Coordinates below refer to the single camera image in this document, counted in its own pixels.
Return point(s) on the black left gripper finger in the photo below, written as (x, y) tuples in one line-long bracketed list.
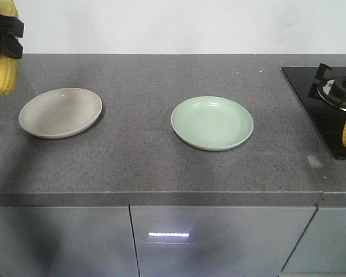
[(10, 47), (12, 26)]

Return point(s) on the beige round plate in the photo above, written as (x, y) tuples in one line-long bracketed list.
[(60, 113)]

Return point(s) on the grey cabinet door left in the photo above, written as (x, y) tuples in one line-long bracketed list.
[(86, 241)]

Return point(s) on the grey cabinet door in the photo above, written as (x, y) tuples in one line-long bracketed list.
[(216, 241), (322, 247), (86, 241)]

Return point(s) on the grey cabinet door middle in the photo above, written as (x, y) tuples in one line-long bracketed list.
[(216, 241)]

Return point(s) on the black burner pan support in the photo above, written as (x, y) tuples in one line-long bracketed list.
[(320, 78)]

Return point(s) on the black glass gas hob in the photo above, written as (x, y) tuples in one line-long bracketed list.
[(328, 120)]

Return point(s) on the steel gas burner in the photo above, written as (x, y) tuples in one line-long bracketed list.
[(333, 92)]

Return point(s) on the grey cabinet door right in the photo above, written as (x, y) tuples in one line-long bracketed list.
[(322, 247)]

